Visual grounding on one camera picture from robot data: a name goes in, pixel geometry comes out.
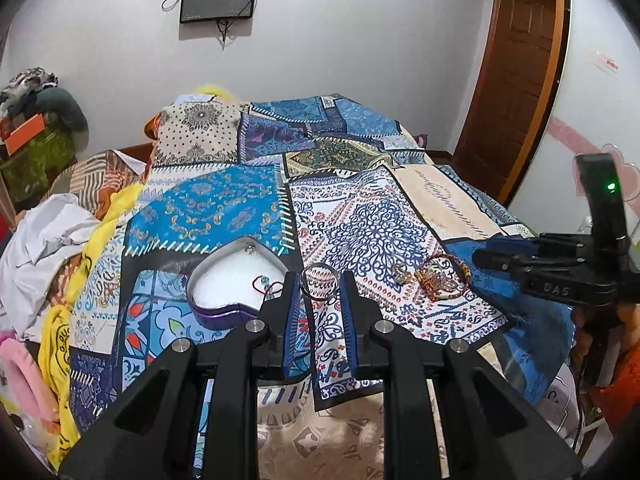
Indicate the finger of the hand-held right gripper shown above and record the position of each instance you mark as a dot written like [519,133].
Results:
[497,244]
[492,261]

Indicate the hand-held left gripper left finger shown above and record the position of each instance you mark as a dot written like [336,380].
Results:
[293,327]

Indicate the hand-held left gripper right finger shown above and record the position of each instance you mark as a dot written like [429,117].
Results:
[350,332]

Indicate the silver bangle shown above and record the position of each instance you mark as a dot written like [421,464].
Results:
[320,294]

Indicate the purple heart-shaped tin box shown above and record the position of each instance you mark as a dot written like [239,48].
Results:
[225,285]

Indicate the person's orange clothing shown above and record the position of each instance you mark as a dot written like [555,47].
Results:
[622,385]

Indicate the patchwork printed bedspread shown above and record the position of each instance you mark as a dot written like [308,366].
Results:
[350,210]

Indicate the brown wooden door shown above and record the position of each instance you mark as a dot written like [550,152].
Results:
[515,85]

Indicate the yellow printed cloth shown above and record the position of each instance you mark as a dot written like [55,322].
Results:
[95,255]

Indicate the dotted patterned pillow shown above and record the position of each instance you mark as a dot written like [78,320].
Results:
[200,132]

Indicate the striped brown cloth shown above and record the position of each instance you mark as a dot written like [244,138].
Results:
[105,180]

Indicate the white crumpled cloth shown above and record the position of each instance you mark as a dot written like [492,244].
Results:
[45,240]

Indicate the pink padded cloth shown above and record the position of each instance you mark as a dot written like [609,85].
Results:
[27,377]

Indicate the pile of clothes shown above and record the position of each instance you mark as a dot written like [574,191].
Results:
[35,130]

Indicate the orange box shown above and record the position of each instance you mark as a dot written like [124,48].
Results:
[22,132]

